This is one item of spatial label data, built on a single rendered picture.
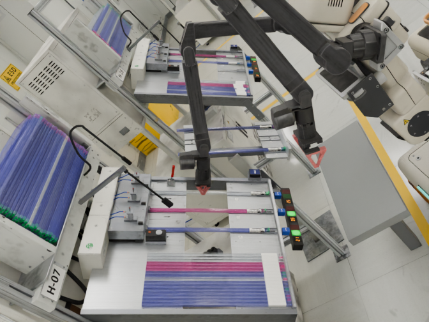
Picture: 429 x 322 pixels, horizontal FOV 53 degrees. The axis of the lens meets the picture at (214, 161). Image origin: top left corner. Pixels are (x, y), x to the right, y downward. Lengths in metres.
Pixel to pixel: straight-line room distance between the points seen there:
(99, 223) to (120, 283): 0.25
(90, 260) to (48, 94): 1.36
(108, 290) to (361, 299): 1.28
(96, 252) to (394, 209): 1.08
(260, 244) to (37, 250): 0.80
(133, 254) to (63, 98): 1.32
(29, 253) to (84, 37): 1.46
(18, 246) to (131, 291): 0.40
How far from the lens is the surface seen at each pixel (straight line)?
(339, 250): 2.43
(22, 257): 1.52
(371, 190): 1.79
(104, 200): 1.76
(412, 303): 2.21
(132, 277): 1.59
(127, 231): 1.66
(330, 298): 2.41
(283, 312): 1.52
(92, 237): 1.63
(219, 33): 1.62
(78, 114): 2.74
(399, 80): 1.64
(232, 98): 2.59
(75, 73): 2.60
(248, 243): 1.70
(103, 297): 1.56
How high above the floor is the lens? 1.87
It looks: 28 degrees down
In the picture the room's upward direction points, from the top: 48 degrees counter-clockwise
